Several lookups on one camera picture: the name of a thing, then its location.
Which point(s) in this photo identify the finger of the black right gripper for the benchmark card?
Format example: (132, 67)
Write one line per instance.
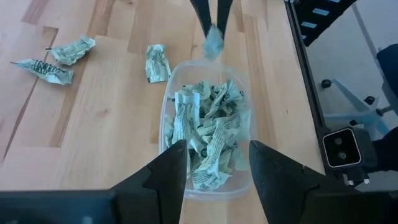
(202, 15)
(224, 14)

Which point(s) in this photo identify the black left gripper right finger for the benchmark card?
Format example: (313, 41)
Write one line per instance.
(280, 186)

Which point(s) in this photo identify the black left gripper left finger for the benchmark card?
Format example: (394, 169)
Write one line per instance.
(161, 186)

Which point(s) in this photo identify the green truvia packet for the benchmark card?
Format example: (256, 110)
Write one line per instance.
(168, 130)
(219, 137)
(157, 63)
(186, 116)
(244, 124)
(45, 70)
(206, 179)
(225, 95)
(199, 88)
(73, 49)
(213, 43)

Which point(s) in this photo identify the clear plastic bin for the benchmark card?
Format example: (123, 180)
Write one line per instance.
(186, 70)

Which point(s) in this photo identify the office chair with star base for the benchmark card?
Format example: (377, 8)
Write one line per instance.
(354, 105)

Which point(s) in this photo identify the black table-level camera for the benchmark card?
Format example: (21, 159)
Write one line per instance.
(342, 148)

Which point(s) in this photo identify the black metal table frame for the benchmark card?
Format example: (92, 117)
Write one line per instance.
(306, 77)

